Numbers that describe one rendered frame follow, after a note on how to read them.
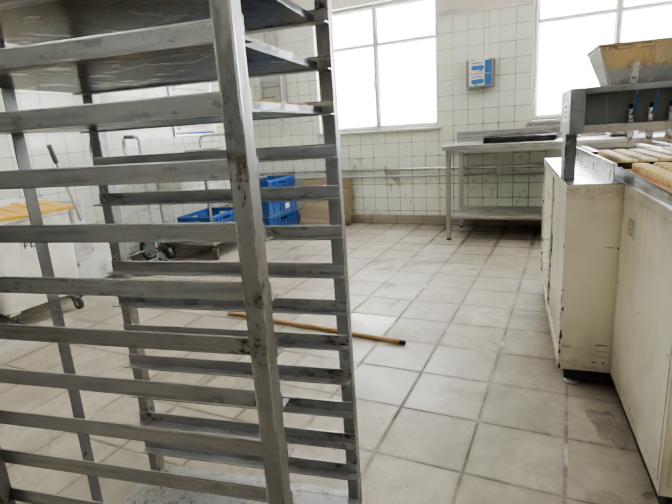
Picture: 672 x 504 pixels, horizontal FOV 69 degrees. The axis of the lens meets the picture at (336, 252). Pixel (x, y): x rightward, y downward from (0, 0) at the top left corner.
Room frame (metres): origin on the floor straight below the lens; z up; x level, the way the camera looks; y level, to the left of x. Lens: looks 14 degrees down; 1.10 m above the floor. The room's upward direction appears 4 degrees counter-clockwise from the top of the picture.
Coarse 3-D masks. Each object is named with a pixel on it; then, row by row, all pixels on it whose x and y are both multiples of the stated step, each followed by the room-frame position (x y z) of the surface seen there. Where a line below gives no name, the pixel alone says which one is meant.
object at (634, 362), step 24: (624, 192) 1.74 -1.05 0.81; (624, 216) 1.70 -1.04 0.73; (648, 216) 1.41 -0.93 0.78; (624, 240) 1.67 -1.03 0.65; (648, 240) 1.39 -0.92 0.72; (624, 264) 1.65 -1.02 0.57; (648, 264) 1.37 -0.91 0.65; (624, 288) 1.62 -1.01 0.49; (648, 288) 1.35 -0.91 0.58; (624, 312) 1.59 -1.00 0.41; (648, 312) 1.32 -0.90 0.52; (624, 336) 1.56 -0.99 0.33; (648, 336) 1.30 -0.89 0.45; (624, 360) 1.54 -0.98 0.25; (648, 360) 1.28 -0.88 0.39; (624, 384) 1.51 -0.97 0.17; (648, 384) 1.26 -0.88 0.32; (624, 408) 1.49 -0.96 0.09; (648, 408) 1.24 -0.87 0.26; (648, 432) 1.22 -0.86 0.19; (648, 456) 1.20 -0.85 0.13
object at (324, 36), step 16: (320, 0) 1.09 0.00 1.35; (320, 32) 1.09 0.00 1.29; (320, 48) 1.09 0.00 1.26; (320, 80) 1.09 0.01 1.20; (336, 96) 1.11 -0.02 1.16; (336, 112) 1.10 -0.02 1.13; (336, 128) 1.09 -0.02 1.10; (336, 160) 1.09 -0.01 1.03; (336, 176) 1.09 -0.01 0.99; (336, 208) 1.09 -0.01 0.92; (336, 224) 1.09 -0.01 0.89; (336, 240) 1.09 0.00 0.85; (336, 256) 1.09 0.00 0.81; (336, 288) 1.09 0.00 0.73; (336, 320) 1.09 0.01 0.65; (352, 352) 1.11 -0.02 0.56; (352, 368) 1.10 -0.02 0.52; (352, 384) 1.09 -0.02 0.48; (352, 400) 1.09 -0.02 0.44; (352, 416) 1.09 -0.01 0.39; (352, 432) 1.09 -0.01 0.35; (352, 496) 1.09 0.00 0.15
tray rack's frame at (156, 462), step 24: (96, 96) 1.27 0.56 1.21; (24, 144) 1.07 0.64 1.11; (96, 144) 1.26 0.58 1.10; (24, 168) 1.06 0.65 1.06; (24, 192) 1.05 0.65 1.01; (120, 216) 1.28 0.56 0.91; (48, 264) 1.06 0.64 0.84; (72, 360) 1.07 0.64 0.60; (72, 408) 1.04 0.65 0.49; (144, 408) 1.26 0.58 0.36; (0, 456) 0.85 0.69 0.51; (0, 480) 0.83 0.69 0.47; (96, 480) 1.07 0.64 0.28; (240, 480) 1.19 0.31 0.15; (264, 480) 1.18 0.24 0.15
